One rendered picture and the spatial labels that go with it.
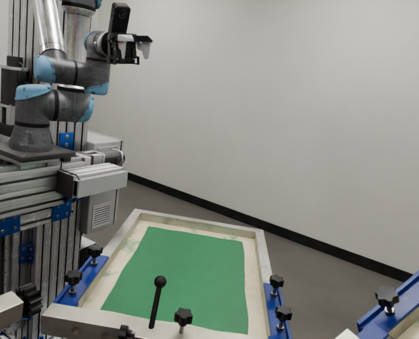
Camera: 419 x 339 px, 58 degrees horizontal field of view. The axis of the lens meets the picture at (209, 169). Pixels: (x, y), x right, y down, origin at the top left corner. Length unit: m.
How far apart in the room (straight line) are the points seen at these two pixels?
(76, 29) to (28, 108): 0.33
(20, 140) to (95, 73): 0.40
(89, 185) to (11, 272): 0.62
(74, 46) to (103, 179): 0.51
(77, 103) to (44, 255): 0.77
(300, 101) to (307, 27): 0.75
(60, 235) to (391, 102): 3.09
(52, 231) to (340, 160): 2.94
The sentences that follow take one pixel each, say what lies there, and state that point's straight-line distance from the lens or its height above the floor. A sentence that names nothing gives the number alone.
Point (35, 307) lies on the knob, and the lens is 1.00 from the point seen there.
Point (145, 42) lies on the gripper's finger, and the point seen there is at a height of 1.67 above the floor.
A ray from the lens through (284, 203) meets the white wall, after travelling 4.29.
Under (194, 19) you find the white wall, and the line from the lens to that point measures 4.91.
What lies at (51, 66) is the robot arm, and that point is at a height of 1.57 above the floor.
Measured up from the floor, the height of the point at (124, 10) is 1.74.
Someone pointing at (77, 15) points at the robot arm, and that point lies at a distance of 1.50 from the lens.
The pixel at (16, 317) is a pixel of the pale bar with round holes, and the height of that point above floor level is 1.03.
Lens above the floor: 1.61
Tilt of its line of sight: 14 degrees down
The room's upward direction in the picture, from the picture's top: 9 degrees clockwise
